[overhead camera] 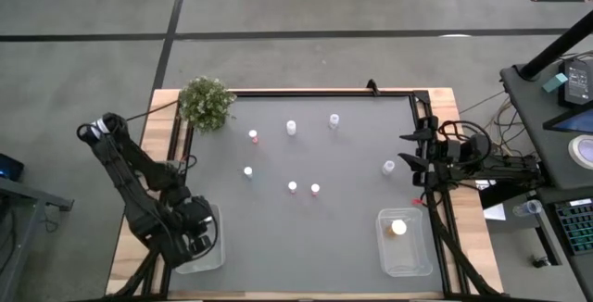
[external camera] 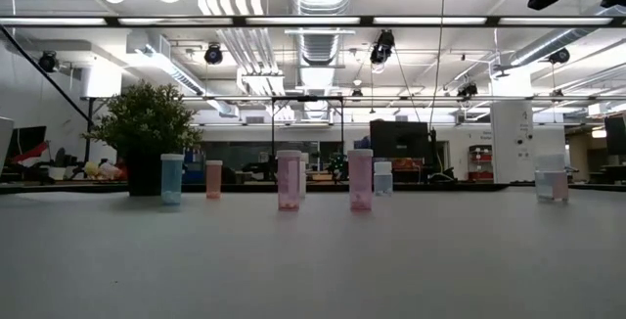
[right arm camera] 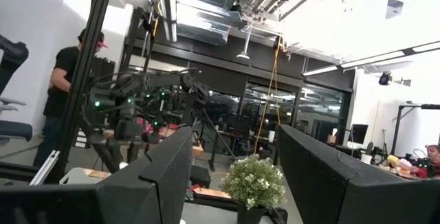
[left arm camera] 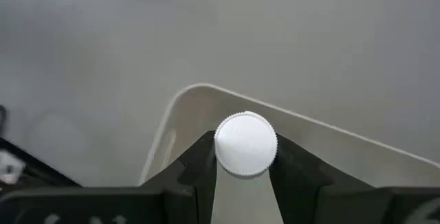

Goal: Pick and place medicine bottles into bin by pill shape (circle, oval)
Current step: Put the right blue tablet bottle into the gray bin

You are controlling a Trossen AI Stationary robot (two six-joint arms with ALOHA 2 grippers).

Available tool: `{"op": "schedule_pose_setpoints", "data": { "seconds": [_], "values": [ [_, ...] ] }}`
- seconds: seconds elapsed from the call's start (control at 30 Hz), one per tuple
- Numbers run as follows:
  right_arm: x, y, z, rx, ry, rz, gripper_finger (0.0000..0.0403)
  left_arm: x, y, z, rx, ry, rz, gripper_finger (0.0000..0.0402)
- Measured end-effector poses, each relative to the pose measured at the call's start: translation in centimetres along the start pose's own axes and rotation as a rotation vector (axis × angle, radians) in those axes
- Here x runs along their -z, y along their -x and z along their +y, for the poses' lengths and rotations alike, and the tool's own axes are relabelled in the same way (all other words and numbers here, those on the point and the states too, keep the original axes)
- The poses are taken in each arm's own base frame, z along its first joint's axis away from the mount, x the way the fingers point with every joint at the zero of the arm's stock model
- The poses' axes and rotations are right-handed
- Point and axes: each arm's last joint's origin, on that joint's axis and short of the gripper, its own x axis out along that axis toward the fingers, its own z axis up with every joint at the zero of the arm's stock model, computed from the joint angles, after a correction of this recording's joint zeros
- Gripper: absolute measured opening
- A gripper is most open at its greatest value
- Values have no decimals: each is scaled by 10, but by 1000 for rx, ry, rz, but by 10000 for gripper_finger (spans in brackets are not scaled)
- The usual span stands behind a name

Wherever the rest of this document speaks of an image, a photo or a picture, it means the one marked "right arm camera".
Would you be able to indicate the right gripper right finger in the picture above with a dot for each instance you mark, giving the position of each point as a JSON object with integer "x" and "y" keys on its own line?
{"x": 309, "y": 176}

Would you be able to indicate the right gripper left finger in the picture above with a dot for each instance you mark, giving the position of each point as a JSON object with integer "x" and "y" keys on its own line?
{"x": 161, "y": 182}

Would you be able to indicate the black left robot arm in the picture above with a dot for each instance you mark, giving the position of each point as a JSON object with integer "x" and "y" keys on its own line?
{"x": 165, "y": 79}

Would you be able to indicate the potted plant white flowers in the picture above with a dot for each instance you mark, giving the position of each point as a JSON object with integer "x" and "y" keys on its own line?
{"x": 254, "y": 182}

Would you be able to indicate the black computer monitor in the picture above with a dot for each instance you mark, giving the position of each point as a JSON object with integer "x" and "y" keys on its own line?
{"x": 358, "y": 133}

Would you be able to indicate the silver aluminium bar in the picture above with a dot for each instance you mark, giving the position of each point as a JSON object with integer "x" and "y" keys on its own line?
{"x": 44, "y": 169}

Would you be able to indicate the person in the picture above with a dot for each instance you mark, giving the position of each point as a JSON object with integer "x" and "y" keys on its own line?
{"x": 432, "y": 158}
{"x": 63, "y": 79}

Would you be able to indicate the ceiling light strip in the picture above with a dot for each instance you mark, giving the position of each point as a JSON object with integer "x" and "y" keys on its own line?
{"x": 371, "y": 59}

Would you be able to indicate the white pendant lamp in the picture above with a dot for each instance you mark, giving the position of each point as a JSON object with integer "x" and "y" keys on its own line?
{"x": 244, "y": 55}

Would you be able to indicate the office chair blue seat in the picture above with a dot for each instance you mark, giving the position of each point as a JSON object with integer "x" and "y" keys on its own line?
{"x": 13, "y": 129}

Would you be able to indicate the black metal frame stand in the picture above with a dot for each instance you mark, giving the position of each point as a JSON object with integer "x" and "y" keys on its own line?
{"x": 429, "y": 106}

